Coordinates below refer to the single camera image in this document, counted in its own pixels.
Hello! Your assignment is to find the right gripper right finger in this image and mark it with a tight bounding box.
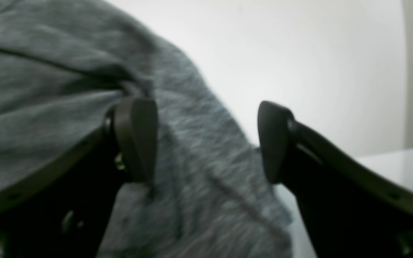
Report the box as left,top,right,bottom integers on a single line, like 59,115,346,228
257,101,413,258

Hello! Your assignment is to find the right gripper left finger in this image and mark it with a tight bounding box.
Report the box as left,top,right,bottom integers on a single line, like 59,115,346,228
0,97,158,258

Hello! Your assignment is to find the grey t-shirt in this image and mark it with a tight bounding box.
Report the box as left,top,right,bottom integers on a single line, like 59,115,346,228
0,0,293,258

